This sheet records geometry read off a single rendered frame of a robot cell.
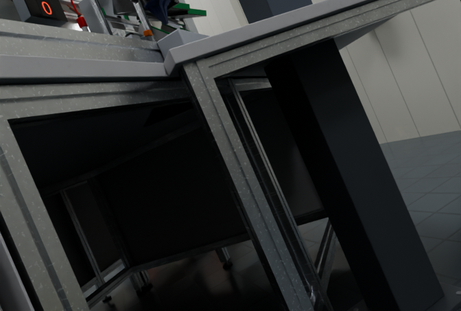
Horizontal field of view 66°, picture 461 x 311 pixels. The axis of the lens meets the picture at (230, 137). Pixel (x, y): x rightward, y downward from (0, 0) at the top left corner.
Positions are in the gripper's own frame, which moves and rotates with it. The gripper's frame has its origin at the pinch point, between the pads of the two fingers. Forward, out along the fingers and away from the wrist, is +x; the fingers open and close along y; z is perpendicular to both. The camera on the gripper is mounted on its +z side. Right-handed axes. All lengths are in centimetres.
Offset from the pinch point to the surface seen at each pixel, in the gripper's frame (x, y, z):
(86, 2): -81, 105, -99
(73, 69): 25, -58, 13
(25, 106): 29, -67, 11
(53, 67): 25, -61, 13
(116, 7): -22.8, 24.1, -28.8
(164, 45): 15.1, -19.0, 6.3
